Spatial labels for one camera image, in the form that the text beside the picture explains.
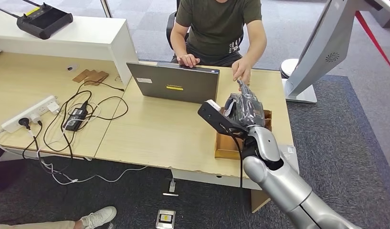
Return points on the black mains plug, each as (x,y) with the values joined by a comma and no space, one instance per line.
(24,121)

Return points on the white raised counter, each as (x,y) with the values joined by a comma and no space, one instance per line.
(87,38)

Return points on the white ID card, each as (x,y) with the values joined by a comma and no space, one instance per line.
(228,109)

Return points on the person's right forearm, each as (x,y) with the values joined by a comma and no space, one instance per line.
(177,42)

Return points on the person's left forearm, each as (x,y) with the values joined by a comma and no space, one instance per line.
(255,44)

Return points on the wooden desk leg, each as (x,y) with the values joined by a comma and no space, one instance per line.
(259,200)

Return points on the small silver bar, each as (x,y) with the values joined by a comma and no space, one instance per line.
(170,194)

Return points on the person's right hand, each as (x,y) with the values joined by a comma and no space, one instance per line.
(189,60)

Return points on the wooden organizer tray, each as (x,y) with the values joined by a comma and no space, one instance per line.
(224,145)

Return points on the black laptop power adapter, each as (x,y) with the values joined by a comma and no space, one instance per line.
(74,118)

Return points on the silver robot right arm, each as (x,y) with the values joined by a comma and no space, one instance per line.
(277,177)

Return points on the white power strip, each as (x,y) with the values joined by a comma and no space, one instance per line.
(26,113)

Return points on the grey and white furniture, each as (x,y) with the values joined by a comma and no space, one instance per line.
(386,15)

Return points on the silver floor socket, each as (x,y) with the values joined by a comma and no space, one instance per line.
(165,218)

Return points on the grey kiosk stand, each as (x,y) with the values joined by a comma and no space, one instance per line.
(327,41)

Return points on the white desk front panel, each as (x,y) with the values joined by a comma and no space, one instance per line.
(207,179)

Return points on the grey laptop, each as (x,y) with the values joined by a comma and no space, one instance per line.
(175,82)

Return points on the small round grey object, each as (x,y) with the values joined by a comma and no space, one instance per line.
(71,67)

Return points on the black remote controller with antennas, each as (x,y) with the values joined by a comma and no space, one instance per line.
(43,21)

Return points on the person's white sneaker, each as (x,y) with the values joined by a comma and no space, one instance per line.
(98,217)

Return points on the white charger plug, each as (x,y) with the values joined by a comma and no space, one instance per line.
(53,107)

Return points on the person's leg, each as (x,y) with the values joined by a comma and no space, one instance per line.
(33,225)

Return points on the person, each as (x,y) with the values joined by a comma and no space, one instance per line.
(217,28)

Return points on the white round disc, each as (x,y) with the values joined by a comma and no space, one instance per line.
(288,67)

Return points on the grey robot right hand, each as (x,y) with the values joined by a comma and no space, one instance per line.
(248,109)

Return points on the red floor tape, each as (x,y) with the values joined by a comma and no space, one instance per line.
(373,39)

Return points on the person's left hand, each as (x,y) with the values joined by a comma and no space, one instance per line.
(242,69)

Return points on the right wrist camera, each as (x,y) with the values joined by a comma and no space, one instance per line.
(215,118)

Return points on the white desk foot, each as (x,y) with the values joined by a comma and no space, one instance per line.
(14,156)

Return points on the white mains plug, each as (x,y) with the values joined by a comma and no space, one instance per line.
(35,118)

